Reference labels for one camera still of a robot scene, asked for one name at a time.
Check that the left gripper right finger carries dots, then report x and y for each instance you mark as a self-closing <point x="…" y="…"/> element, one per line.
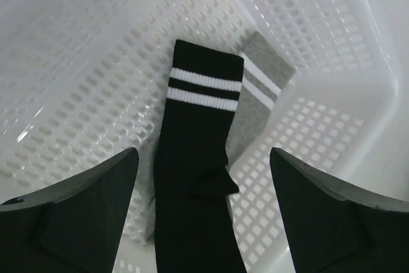
<point x="334" y="226"/>

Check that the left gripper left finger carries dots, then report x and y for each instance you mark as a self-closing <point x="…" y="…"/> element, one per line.
<point x="74" y="225"/>

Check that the grey sock white stripes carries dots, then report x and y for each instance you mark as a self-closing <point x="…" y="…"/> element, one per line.
<point x="265" y="75"/>

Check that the white plastic laundry basket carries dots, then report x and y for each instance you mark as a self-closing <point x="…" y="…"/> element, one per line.
<point x="83" y="79"/>

